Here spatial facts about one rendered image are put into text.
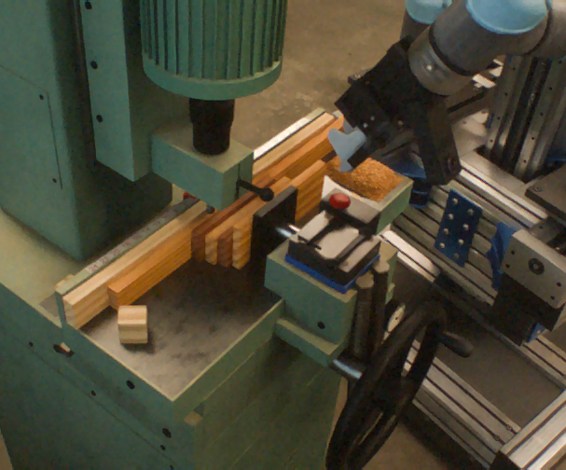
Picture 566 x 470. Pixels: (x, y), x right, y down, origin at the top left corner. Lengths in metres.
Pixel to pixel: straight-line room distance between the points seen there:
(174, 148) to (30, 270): 0.36
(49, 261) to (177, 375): 0.39
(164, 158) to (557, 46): 0.54
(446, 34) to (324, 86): 2.49
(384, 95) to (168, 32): 0.26
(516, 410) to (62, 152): 1.26
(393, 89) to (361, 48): 2.73
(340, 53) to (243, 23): 2.71
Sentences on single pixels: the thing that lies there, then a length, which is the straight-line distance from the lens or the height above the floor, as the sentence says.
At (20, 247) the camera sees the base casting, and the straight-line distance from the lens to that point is 1.32.
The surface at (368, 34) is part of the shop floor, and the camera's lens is 3.77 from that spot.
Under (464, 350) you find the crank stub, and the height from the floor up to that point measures 0.86.
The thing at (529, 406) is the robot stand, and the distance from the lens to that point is 1.95.
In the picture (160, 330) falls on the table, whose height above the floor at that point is 0.90.
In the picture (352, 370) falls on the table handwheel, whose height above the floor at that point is 0.82.
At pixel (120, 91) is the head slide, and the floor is 1.15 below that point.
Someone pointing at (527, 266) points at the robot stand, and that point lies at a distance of 1.48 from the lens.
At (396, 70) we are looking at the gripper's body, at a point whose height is 1.26.
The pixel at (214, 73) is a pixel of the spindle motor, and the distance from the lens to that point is 0.89.
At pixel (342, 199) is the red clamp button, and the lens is 1.05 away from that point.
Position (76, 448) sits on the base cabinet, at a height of 0.46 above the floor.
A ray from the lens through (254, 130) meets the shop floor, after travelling 2.98.
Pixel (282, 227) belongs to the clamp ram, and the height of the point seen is 0.96.
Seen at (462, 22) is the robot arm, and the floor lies 1.35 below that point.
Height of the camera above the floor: 1.69
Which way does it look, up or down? 42 degrees down
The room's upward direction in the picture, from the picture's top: 6 degrees clockwise
